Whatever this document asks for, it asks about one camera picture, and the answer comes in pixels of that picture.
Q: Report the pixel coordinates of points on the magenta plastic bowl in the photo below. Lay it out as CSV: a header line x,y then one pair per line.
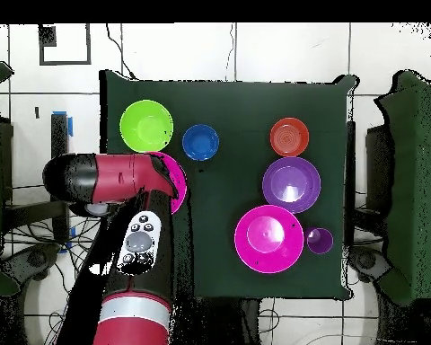
x,y
178,179
269,239

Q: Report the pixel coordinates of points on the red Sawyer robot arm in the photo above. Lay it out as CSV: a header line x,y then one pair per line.
x,y
122,176

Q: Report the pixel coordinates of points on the blue plastic bowl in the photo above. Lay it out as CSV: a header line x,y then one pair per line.
x,y
200,142

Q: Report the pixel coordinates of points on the purple plastic bowl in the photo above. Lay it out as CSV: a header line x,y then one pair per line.
x,y
291,185

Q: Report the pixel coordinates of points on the dark green tablecloth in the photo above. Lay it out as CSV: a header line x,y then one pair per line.
x,y
244,107

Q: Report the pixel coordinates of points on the red plastic bowl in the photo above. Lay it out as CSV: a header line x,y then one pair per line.
x,y
289,137

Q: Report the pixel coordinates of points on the large lime green bowl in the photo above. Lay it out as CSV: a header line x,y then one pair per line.
x,y
146,126

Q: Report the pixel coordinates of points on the purple plastic cup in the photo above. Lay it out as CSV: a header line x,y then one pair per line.
x,y
319,240

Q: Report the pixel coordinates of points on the blue tape strip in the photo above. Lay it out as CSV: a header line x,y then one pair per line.
x,y
70,127

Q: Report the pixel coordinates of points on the black metal stand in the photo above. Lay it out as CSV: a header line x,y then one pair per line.
x,y
59,136

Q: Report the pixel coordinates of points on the grey pedestal foot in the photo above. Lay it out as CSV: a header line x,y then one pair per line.
x,y
36,258
366,260

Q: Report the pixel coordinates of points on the black square floor frame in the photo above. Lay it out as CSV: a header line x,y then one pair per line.
x,y
64,63

